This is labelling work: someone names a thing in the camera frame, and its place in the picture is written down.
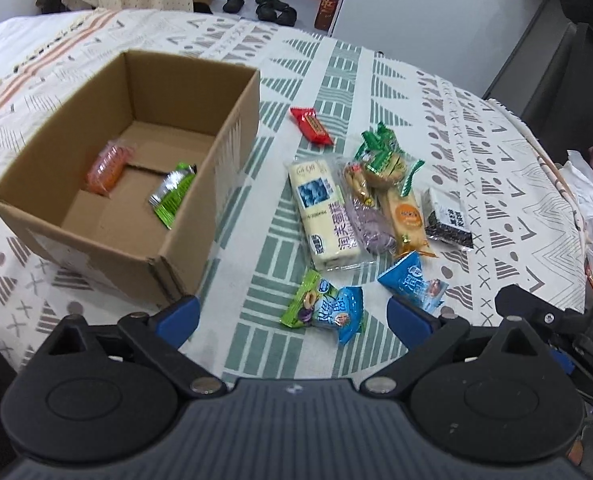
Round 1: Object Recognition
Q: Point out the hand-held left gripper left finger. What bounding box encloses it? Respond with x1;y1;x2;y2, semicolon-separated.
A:
41;295;228;400

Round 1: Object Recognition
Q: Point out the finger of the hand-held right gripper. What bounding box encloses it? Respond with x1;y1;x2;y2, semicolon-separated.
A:
494;284;585;332

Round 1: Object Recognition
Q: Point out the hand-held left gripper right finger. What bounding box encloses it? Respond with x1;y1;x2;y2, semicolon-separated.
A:
359;294;545;400

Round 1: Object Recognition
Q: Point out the blue triangular snack packet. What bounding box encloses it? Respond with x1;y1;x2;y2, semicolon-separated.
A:
377;250;450;313

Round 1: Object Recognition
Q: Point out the orange cracker packet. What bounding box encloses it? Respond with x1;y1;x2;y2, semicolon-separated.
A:
379;187;437;259

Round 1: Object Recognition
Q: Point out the purple bread packet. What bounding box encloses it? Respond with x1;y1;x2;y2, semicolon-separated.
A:
344;195;398;257

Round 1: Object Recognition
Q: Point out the small green snack packet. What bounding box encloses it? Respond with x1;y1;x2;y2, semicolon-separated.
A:
280;269;335;330

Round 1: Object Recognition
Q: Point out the black and white snack packet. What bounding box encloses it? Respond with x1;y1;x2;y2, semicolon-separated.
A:
423;186;475;251

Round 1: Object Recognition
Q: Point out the long cream snack packet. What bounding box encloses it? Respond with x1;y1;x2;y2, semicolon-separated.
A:
287;156;363;272

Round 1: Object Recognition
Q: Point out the clear packet of brown snacks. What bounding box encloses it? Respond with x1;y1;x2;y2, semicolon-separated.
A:
343;159;377;207

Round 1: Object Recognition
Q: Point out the green foil snack packet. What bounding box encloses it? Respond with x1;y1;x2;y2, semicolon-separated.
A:
148;161;198;230

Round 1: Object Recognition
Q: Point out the white plastic bag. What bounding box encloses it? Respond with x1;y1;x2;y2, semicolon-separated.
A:
559;149;593;261

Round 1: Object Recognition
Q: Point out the green cake packet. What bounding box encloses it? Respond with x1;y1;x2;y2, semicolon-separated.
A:
353;122;426;200

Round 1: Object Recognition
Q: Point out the orange snack packet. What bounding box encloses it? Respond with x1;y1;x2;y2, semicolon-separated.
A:
85;141;134;196

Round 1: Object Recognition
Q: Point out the red snack bar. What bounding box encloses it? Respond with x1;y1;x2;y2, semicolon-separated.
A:
290;106;336;147

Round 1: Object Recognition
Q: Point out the black chair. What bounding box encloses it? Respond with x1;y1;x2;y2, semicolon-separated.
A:
481;0;593;166

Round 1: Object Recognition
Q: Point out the patterned tablecloth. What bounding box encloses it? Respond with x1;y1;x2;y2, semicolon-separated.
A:
0;9;590;386

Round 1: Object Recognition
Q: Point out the white refrigerator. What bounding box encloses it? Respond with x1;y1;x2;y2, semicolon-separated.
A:
329;0;552;101

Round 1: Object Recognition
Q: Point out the white bed sheet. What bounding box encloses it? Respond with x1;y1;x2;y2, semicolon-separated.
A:
0;10;97;101

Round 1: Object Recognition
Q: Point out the red drink bottle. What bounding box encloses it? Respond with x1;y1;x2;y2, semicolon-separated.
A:
314;0;340;31

